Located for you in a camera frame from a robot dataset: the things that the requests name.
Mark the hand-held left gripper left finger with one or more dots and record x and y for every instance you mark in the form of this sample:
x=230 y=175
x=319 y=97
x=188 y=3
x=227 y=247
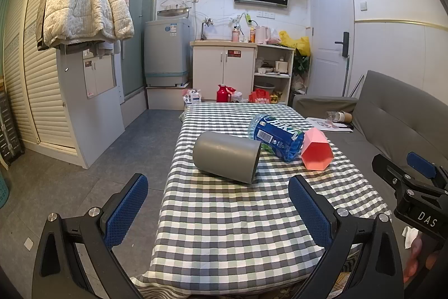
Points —
x=127 y=209

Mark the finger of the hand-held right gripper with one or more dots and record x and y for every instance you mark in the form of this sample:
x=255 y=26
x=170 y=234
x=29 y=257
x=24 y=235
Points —
x=421 y=162
x=392 y=173

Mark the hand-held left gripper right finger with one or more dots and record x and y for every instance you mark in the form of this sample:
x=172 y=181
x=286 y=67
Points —
x=309 y=211

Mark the grey cup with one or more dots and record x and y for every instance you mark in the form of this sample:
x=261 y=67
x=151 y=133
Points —
x=225 y=157

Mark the pink hexagonal cup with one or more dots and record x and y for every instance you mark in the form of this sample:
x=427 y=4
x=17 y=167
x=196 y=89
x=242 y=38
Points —
x=316 y=148

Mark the brown paper cup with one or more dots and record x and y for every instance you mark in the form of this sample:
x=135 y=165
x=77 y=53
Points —
x=346 y=117

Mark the person's right hand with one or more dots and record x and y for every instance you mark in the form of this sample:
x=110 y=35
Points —
x=413 y=267

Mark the white crumpled tissue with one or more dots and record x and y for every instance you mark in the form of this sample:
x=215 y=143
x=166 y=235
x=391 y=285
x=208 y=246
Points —
x=408 y=236

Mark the grey sofa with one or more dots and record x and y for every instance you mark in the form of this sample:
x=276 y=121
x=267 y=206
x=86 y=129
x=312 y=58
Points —
x=385 y=110

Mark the blue label water bottle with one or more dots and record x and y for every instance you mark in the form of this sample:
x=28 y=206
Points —
x=278 y=138

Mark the open magazine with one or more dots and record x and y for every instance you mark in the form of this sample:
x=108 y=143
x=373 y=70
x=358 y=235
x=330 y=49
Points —
x=325 y=125

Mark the green checkered tablecloth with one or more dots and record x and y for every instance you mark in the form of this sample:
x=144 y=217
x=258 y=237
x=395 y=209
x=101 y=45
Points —
x=224 y=222

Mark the white low cabinet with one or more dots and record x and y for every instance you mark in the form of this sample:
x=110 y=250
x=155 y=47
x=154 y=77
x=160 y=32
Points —
x=80 y=103

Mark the red plastic bag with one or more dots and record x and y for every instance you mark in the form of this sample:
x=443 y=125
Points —
x=259 y=96

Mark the teal basket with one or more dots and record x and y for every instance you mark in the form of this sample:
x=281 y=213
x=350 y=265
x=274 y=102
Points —
x=2 y=188

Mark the white printed package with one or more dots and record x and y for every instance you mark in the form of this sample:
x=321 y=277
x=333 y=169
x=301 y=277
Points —
x=191 y=96

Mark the white open shelf unit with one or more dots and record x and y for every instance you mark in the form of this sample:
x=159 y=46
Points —
x=290 y=74

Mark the dark folding rack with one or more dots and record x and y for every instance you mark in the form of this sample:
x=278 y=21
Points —
x=8 y=134

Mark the red thermos jug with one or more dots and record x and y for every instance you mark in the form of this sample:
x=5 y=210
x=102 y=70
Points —
x=223 y=94

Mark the white door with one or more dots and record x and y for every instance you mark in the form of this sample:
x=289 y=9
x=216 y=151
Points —
x=329 y=25

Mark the yellow plastic bag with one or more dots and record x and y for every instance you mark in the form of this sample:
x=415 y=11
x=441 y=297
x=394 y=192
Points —
x=297 y=43

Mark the white sink cabinet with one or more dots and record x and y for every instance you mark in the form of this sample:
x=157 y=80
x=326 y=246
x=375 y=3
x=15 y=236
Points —
x=222 y=74

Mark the grey washing machine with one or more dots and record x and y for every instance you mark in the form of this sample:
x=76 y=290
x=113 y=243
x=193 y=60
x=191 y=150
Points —
x=164 y=50

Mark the cream slatted wardrobe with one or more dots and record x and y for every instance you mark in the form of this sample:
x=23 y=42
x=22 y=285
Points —
x=31 y=57

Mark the white electric kettle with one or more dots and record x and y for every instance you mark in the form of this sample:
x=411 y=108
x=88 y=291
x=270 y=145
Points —
x=261 y=34

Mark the frosted glass door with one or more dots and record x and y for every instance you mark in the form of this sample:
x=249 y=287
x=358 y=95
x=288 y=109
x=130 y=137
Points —
x=138 y=22

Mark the pink soap bottle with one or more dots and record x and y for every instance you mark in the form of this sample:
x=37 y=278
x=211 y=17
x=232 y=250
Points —
x=236 y=35

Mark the metal basin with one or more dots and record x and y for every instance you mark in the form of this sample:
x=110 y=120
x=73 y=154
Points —
x=173 y=13

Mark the metal faucet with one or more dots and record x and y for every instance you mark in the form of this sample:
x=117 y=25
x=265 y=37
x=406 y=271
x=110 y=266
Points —
x=206 y=24

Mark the green power strip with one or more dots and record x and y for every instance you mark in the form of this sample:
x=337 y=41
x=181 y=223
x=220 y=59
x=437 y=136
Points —
x=248 y=18

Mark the white light switch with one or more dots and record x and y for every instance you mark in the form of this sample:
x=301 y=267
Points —
x=363 y=6

